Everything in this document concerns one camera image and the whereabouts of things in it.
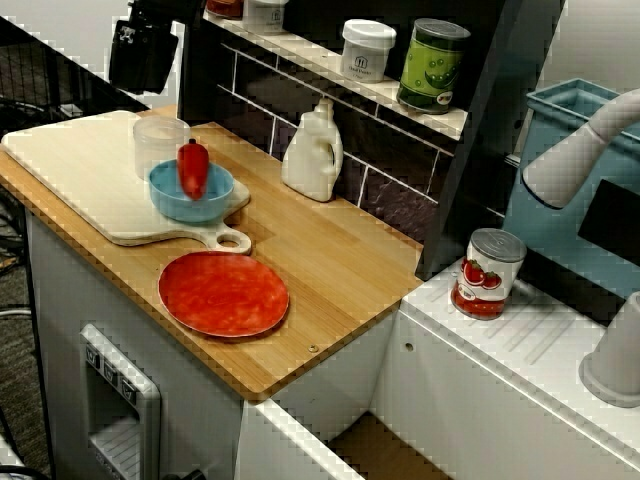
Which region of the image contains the white sink counter unit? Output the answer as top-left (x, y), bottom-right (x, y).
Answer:
top-left (369, 262), bottom-right (640, 480)

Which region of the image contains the red tomato can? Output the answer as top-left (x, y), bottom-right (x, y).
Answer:
top-left (450, 227), bottom-right (528, 321)

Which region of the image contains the clear plastic deli container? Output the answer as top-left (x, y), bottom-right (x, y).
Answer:
top-left (132, 117), bottom-right (192, 180)

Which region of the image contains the white lidded plastic jar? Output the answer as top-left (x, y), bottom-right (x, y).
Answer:
top-left (341, 18), bottom-right (398, 85)
top-left (242, 0), bottom-right (290, 35)

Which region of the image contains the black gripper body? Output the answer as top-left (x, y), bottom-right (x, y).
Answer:
top-left (127, 0), bottom-right (202, 24)

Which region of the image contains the pale wooden cutting board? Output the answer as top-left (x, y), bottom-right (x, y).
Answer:
top-left (0, 109), bottom-right (253, 254)

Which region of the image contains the light blue bowl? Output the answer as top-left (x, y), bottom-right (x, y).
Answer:
top-left (147, 159), bottom-right (236, 224)

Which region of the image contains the red round plate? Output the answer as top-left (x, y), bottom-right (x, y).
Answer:
top-left (157, 250), bottom-right (291, 340)

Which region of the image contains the red toy pepper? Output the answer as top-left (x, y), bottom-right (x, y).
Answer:
top-left (176, 138), bottom-right (210, 202)

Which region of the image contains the grey toy faucet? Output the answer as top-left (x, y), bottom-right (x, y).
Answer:
top-left (521, 88), bottom-right (640, 409)

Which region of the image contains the black wire mesh panel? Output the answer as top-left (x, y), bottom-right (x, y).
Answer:
top-left (0, 44), bottom-right (101, 119)

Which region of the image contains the white cabinet under countertop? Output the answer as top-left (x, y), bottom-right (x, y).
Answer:
top-left (24, 209), bottom-right (401, 480)

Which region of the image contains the black rectangular panel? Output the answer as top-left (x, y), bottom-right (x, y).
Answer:
top-left (577, 178), bottom-right (640, 261)

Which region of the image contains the dark shelf unit with tiles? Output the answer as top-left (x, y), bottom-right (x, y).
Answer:
top-left (177, 0), bottom-right (569, 281)

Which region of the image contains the green peas can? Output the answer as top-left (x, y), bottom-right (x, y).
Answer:
top-left (396, 18), bottom-right (472, 115)

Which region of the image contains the grey dispenser panel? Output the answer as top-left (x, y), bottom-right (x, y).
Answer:
top-left (79, 323), bottom-right (163, 480)

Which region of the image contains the white detergent bottle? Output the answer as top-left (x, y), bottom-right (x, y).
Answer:
top-left (280, 97), bottom-right (345, 203)

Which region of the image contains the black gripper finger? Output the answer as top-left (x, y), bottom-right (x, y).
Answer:
top-left (108, 18), bottom-right (180, 96)

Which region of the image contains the blue dish rack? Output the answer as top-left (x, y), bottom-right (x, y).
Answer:
top-left (503, 78), bottom-right (640, 301)

